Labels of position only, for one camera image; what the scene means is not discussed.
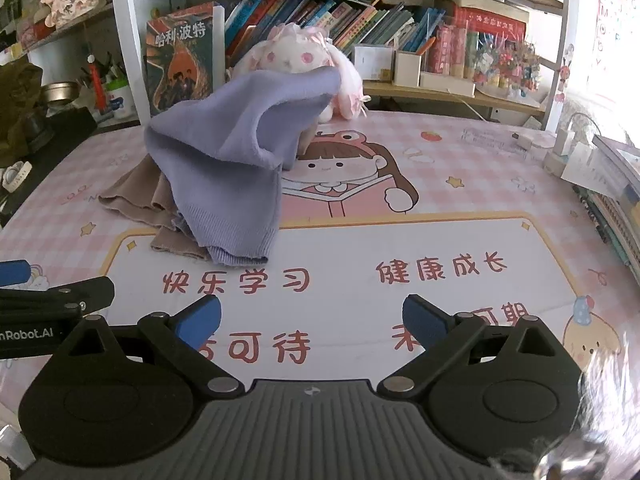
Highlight alphabet wall poster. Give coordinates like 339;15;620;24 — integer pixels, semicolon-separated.
587;0;640;106

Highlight stack of books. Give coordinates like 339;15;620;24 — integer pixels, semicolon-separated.
572;135;640;281

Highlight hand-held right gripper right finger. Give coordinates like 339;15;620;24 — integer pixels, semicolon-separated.
377;294;576;397

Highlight black round object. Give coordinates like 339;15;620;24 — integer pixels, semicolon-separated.
22;109;56;153

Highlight white shelf frame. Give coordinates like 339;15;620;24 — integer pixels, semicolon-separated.
107;0;583;133

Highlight metal bowl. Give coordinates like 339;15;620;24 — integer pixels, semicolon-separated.
41;82;82;107

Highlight red gift box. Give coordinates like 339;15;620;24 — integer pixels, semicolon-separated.
452;4;530;43

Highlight pink checked cartoon desk mat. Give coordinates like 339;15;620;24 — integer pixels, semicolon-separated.
0;110;640;411

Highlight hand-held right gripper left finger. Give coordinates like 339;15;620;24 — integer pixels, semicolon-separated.
55;294;247;397

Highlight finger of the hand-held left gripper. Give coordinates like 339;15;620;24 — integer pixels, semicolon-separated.
0;260;32;289
0;276;116;318

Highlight clear plastic packet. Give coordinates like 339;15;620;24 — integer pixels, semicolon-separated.
459;127;518;155

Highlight row of patterned tape rolls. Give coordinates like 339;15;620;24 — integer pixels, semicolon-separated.
425;25;543;98

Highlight white pen holder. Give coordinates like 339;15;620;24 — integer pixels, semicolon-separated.
393;50;423;87

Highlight purple and beige knit sweater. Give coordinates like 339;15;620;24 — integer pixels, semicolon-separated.
97;67;341;267

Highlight white pink plush bunny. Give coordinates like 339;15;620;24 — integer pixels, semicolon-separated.
232;24;371;122

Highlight white paper note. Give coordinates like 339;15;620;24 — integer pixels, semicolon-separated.
561;141;623;197

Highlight white tape roll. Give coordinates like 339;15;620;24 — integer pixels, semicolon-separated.
0;160;33;192

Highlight white desk organiser boxes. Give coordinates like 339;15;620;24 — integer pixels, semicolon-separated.
352;44;396;82

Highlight white cable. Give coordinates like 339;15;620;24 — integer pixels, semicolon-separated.
457;97;501;123

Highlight white charger block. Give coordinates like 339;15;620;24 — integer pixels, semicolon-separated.
554;129;577;157

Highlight dark illustrated boxed book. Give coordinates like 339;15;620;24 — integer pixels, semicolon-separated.
145;1;226;117

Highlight olive green bag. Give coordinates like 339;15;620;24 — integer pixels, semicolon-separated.
0;62;45;167

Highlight row of colourful books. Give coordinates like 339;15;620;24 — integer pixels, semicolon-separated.
222;0;451;68

